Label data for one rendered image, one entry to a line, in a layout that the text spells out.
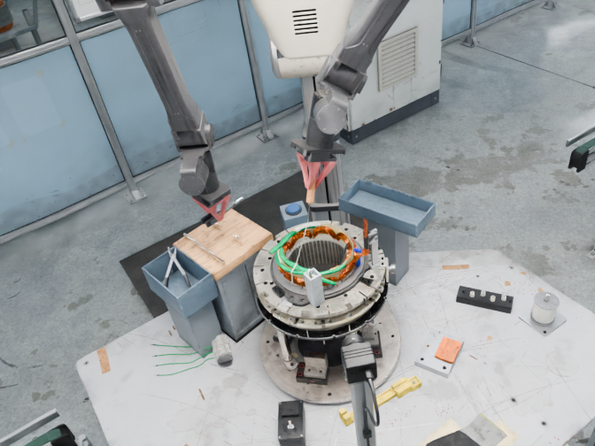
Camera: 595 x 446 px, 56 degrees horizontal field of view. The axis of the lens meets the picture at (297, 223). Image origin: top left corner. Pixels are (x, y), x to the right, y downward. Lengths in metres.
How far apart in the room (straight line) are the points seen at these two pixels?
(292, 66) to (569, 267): 1.89
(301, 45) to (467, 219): 1.88
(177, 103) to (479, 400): 0.99
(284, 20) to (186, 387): 0.99
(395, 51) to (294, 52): 2.23
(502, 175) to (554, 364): 2.03
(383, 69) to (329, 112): 2.64
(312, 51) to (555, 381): 1.03
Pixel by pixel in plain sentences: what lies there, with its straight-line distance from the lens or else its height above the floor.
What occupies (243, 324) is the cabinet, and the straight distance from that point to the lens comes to 1.62.
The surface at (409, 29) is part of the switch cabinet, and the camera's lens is 3.74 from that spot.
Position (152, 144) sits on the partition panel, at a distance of 3.61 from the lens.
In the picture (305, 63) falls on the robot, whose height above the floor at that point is 1.42.
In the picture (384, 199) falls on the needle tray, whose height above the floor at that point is 1.02.
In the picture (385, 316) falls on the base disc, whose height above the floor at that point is 0.80.
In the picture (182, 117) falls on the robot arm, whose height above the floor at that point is 1.49.
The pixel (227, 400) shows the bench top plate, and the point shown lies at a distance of 1.54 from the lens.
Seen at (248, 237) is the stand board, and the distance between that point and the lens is 1.51.
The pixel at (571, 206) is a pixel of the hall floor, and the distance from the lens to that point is 3.33.
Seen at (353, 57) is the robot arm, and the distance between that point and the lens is 1.08.
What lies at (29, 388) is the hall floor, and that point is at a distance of 2.91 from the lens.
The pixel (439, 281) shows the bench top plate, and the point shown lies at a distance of 1.73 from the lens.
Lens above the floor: 2.04
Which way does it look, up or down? 40 degrees down
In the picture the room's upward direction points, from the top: 10 degrees counter-clockwise
